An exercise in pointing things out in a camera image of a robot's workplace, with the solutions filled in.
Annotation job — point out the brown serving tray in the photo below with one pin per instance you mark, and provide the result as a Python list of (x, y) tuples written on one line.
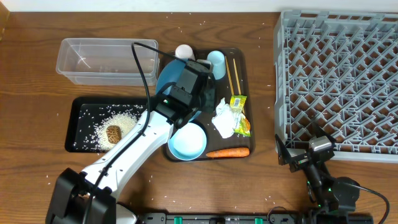
[(214, 140)]

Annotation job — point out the brown mushroom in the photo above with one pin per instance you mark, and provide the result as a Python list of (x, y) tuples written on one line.
[(114, 134)]

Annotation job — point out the light blue cup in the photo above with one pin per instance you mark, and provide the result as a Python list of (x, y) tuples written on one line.
[(217, 59)]

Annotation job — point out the white cup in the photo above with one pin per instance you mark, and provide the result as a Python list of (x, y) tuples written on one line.
[(184, 51)]

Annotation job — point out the clear plastic bin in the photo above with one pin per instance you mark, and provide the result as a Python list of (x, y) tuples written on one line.
[(100, 61)]

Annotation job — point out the orange carrot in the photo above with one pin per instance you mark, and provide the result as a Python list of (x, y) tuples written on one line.
[(231, 152)]

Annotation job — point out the grey dishwasher rack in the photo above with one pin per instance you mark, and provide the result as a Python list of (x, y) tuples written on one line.
[(337, 70)]

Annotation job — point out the light blue bowl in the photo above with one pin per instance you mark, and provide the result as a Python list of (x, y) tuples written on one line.
[(188, 142)]

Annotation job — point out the wooden chopstick left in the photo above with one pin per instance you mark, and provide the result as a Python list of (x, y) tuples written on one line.
[(229, 76)]

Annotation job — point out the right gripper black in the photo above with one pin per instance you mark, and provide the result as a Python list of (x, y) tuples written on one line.
[(285, 157)]

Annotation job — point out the wooden chopstick right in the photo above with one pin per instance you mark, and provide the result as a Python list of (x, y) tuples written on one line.
[(237, 76)]

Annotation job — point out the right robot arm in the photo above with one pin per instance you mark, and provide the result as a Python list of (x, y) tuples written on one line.
[(335, 197)]

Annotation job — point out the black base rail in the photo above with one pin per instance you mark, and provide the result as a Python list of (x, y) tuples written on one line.
[(275, 218)]

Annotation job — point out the green snack wrapper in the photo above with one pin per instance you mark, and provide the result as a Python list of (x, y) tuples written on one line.
[(241, 124)]

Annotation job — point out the white tissue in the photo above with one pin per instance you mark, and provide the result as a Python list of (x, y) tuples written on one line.
[(224, 120)]

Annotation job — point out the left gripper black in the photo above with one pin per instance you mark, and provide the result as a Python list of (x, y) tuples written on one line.
[(211, 92)]

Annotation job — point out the dark blue plate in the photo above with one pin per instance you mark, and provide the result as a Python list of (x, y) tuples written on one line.
[(177, 91)]

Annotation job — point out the wooden chopstick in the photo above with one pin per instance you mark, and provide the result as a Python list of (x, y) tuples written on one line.
[(229, 76), (237, 76)]

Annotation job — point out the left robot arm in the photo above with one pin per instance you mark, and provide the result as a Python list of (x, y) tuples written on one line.
[(91, 196)]

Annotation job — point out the pile of rice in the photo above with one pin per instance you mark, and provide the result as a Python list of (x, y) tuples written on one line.
[(125, 121)]

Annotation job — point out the black tray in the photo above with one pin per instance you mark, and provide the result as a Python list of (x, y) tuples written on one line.
[(88, 111)]

